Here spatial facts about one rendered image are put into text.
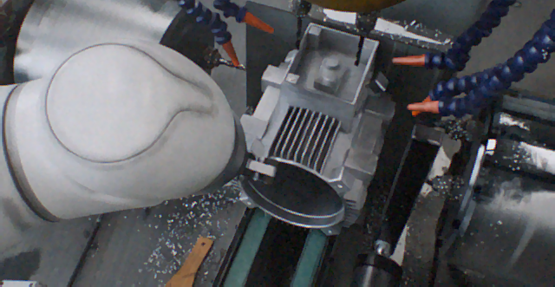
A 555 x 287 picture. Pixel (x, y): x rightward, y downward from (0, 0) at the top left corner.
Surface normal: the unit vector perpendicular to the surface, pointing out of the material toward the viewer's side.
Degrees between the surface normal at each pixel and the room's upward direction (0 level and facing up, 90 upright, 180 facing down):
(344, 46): 90
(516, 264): 84
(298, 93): 90
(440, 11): 90
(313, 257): 0
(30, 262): 0
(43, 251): 0
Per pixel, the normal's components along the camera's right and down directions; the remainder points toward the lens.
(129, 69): 0.11, -0.40
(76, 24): -0.08, -0.30
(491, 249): -0.32, 0.59
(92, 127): -0.13, -0.02
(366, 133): 0.04, -0.60
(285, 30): -0.33, 0.75
